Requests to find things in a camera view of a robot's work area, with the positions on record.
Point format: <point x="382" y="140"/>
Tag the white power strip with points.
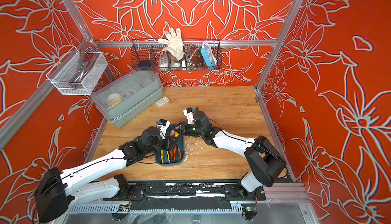
<point x="163" y="62"/>

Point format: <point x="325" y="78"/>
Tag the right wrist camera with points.
<point x="189" y="112"/>

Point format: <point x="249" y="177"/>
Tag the white wire mesh basket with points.
<point x="78" y="72"/>

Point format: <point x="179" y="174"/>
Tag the black wire wall basket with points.
<point x="188" y="55"/>

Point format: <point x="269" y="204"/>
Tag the yellow pliers in box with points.
<point x="165" y="157"/>

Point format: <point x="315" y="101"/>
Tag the translucent lidded storage container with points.
<point x="125" y="98"/>

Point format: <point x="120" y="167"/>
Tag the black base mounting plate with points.
<point x="226" y="189"/>

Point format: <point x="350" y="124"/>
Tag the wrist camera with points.
<point x="163" y="126"/>
<point x="189" y="112"/>

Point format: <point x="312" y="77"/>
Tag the small white labelled box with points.
<point x="161" y="102"/>

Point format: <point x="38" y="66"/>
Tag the yellow black small pliers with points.
<point x="174" y="133"/>

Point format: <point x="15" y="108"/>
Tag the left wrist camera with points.
<point x="163" y="126"/>

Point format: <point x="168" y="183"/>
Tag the orange long nose pliers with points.
<point x="173" y="154"/>

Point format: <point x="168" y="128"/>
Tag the orange black small pliers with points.
<point x="177" y="154"/>

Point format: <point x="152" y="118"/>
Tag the blue white box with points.
<point x="208" y="56"/>

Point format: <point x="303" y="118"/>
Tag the white work glove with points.
<point x="174" y="43"/>

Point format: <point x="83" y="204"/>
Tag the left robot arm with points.
<point x="60" y="190"/>

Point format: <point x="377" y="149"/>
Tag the dark blue round object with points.
<point x="144" y="65"/>

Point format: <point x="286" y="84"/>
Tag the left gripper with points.
<point x="169" y="141"/>

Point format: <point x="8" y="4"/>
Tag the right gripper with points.
<point x="184" y="125"/>

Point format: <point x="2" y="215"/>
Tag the teal plastic storage box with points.
<point x="181" y="144"/>

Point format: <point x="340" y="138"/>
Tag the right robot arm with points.
<point x="266" y="163"/>

